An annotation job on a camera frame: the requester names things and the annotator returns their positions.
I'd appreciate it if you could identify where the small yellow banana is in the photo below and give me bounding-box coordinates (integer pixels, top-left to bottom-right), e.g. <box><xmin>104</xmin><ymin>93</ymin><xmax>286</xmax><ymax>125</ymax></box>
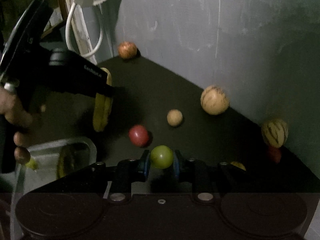
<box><xmin>93</xmin><ymin>67</ymin><xmax>113</xmax><ymax>132</ymax></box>

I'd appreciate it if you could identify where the striped pepino melon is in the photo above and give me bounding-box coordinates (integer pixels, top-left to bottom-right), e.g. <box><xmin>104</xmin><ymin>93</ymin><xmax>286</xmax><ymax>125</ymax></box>
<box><xmin>261</xmin><ymin>118</ymin><xmax>289</xmax><ymax>148</ymax></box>
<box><xmin>200</xmin><ymin>85</ymin><xmax>229</xmax><ymax>115</ymax></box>

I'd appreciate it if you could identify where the white looped cable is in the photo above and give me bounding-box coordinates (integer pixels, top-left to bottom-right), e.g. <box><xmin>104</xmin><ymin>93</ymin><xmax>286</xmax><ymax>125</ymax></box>
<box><xmin>65</xmin><ymin>3</ymin><xmax>104</xmax><ymax>59</ymax></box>

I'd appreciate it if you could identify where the person's left hand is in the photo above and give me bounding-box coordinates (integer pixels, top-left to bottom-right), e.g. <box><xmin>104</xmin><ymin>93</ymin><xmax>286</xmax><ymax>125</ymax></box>
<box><xmin>1</xmin><ymin>87</ymin><xmax>33</xmax><ymax>165</ymax></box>

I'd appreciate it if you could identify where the small tan round fruit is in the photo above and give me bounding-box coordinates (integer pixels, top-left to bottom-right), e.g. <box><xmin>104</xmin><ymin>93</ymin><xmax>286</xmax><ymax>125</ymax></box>
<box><xmin>167</xmin><ymin>109</ymin><xmax>183</xmax><ymax>127</ymax></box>

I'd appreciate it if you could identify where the red-brown apple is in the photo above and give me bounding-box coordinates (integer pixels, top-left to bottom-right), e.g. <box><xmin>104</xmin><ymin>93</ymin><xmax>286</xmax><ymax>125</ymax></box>
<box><xmin>118</xmin><ymin>41</ymin><xmax>137</xmax><ymax>60</ymax></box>

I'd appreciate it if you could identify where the large ripe spotted banana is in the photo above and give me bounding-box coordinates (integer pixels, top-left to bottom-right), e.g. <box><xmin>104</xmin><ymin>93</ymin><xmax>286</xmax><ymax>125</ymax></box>
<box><xmin>56</xmin><ymin>142</ymin><xmax>90</xmax><ymax>179</ymax></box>

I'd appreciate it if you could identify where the green round fruit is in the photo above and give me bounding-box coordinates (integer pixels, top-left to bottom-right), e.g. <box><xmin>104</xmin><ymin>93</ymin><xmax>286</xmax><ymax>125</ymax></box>
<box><xmin>25</xmin><ymin>157</ymin><xmax>39</xmax><ymax>171</ymax></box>
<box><xmin>150</xmin><ymin>145</ymin><xmax>174</xmax><ymax>169</ymax></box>

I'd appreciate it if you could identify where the striped pepino melon left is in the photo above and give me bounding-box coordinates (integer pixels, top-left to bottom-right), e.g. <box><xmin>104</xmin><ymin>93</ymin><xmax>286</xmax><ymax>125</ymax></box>
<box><xmin>200</xmin><ymin>85</ymin><xmax>229</xmax><ymax>115</ymax></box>

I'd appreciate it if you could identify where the silver metal tray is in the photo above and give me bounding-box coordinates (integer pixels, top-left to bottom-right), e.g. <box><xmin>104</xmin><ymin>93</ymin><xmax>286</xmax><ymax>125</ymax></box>
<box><xmin>10</xmin><ymin>138</ymin><xmax>97</xmax><ymax>239</ymax></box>

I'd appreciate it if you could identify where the striped pepino melon right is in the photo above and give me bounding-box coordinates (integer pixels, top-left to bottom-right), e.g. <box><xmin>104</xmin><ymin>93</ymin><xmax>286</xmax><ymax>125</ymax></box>
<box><xmin>261</xmin><ymin>118</ymin><xmax>289</xmax><ymax>148</ymax></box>

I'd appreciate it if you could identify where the small tan fruit front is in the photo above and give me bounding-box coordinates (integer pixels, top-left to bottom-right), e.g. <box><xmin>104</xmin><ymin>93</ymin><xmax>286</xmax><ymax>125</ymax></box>
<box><xmin>231</xmin><ymin>161</ymin><xmax>246</xmax><ymax>171</ymax></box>

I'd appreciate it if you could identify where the small red plum right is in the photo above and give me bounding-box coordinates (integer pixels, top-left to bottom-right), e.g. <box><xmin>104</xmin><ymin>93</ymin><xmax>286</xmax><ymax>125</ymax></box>
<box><xmin>269</xmin><ymin>146</ymin><xmax>281</xmax><ymax>163</ymax></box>

